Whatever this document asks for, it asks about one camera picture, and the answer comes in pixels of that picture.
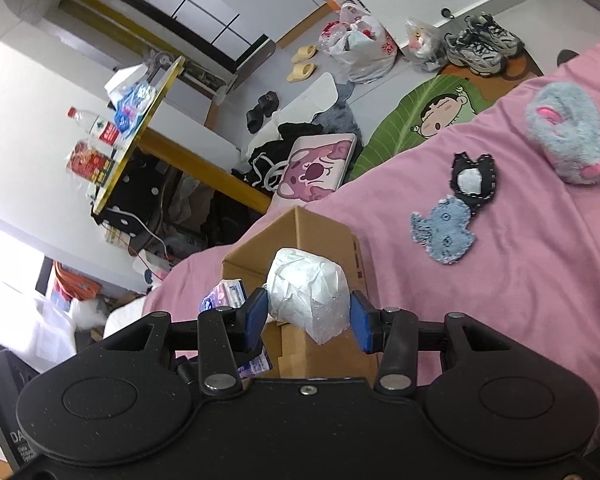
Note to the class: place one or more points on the purple white tissue packet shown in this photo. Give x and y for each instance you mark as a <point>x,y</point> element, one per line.
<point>222,301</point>

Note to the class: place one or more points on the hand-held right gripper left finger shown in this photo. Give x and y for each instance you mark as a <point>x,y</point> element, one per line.
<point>256,322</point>

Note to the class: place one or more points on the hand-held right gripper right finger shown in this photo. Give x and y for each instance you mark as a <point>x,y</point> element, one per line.
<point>361,325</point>

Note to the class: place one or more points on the brown rug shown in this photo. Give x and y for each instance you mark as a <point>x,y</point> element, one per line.
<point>522,66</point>

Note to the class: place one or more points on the grey sneaker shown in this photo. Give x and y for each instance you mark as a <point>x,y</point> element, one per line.
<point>475,55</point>
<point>497,35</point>

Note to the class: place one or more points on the white red plastic bag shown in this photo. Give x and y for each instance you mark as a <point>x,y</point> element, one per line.
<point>362,47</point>

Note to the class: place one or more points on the grey fluffy rug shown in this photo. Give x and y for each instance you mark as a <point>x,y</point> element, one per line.
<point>340,115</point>

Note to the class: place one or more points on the pink blanket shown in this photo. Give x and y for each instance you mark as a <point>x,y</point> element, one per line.
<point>505,270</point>

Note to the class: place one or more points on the brown cardboard box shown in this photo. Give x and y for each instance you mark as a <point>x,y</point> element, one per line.
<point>320,235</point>

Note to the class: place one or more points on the orange clothing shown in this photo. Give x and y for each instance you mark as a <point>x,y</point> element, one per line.
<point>75,282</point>

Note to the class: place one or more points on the round gold-rimmed table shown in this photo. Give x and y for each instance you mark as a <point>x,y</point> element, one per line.
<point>130,150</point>

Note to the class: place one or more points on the black polka dot bag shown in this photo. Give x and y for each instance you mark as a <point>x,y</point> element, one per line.
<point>135,185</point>

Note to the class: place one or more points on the clear plastic bag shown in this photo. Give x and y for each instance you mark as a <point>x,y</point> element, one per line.
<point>422,42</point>

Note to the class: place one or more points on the clear water bottle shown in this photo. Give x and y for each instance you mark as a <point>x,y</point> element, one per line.
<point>92,125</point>

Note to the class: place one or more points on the white floor mat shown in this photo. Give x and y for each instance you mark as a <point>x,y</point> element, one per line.
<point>315,92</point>

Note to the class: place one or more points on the black-framed glass door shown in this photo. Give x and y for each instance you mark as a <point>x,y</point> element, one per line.
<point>190,5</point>

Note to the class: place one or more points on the white tissue box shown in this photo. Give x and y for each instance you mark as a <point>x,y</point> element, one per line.
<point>125,80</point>

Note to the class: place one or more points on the black slipper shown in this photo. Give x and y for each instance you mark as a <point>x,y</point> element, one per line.
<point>268,101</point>
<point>256,120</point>

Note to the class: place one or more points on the grey fluffy plush toy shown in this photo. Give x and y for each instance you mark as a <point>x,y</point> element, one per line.
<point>567,132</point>

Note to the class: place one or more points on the black clothing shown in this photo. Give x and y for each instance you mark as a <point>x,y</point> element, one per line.
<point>265,160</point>

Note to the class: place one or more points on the small white fan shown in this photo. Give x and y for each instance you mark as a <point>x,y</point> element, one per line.
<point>157,58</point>

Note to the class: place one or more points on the pink cartoon cushion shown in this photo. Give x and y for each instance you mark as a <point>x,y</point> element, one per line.
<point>315,167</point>

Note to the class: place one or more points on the green leaf cartoon rug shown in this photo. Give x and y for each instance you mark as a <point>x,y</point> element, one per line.
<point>395,120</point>

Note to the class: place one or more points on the blue plastic packets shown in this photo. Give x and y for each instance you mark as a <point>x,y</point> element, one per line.
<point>132,105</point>

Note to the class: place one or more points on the black white fabric patch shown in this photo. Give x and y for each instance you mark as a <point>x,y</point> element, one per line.
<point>472,180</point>

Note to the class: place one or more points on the blue denim fabric patch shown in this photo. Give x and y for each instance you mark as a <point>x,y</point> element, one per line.
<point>445,232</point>

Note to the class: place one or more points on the yellow slipper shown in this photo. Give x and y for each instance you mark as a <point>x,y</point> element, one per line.
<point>304,54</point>
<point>300,72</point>

